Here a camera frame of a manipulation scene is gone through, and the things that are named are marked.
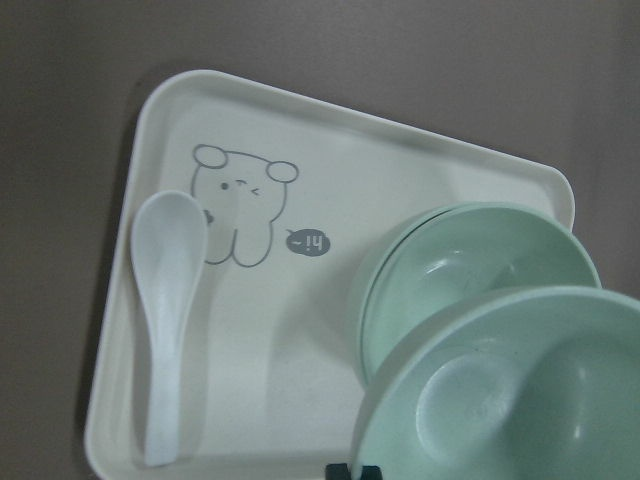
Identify green bowl from end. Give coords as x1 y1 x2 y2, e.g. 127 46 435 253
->
347 202 601 384

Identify white rabbit tray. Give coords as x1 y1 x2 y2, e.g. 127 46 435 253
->
85 70 575 479

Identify white ceramic spoon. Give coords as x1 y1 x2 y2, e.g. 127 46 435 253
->
130 191 207 467

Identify green bowl on tray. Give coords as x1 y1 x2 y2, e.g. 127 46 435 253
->
346 202 467 328

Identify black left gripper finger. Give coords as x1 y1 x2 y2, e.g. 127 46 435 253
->
324 452 384 480

